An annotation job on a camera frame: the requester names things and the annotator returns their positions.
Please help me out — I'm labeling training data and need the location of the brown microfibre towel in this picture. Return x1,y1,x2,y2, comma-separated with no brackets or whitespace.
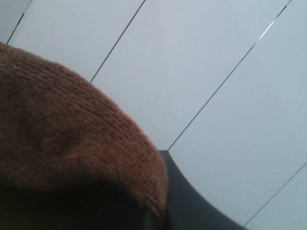
0,44,168,230

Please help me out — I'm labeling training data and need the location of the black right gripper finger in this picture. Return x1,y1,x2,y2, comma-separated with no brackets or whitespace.
143,149,248,230

